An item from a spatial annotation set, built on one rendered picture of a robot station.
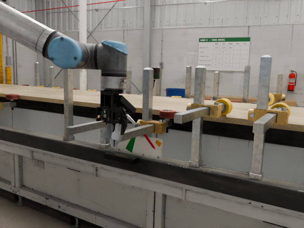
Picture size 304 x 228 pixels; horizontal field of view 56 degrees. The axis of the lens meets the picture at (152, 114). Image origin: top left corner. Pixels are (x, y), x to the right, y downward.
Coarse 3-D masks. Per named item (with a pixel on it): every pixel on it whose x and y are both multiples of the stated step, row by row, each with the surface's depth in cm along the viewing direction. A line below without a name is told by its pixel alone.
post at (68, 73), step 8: (64, 72) 155; (72, 72) 156; (64, 80) 155; (72, 80) 157; (64, 88) 156; (72, 88) 157; (64, 96) 157; (72, 96) 158; (64, 104) 157; (72, 104) 158; (64, 112) 158; (72, 112) 159; (64, 120) 159; (72, 120) 160; (64, 128) 159; (64, 136) 160; (72, 136) 161
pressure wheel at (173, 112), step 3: (162, 111) 139; (165, 111) 138; (168, 111) 139; (171, 111) 139; (174, 111) 140; (162, 114) 139; (165, 114) 138; (168, 114) 138; (171, 114) 138; (162, 117) 139; (165, 117) 138; (168, 117) 138; (171, 117) 139
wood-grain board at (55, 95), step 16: (0, 96) 218; (32, 96) 199; (48, 96) 202; (80, 96) 209; (96, 96) 214; (128, 96) 222; (160, 96) 231; (176, 112) 144; (240, 112) 149; (288, 128) 119
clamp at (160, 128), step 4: (140, 120) 132; (152, 120) 133; (144, 124) 131; (156, 124) 128; (160, 124) 127; (164, 124) 129; (156, 128) 128; (160, 128) 127; (164, 128) 130; (152, 132) 129; (156, 132) 128; (160, 132) 127; (164, 132) 130
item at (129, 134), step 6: (168, 120) 141; (144, 126) 124; (150, 126) 125; (168, 126) 140; (126, 132) 111; (132, 132) 113; (138, 132) 118; (144, 132) 122; (150, 132) 126; (126, 138) 110
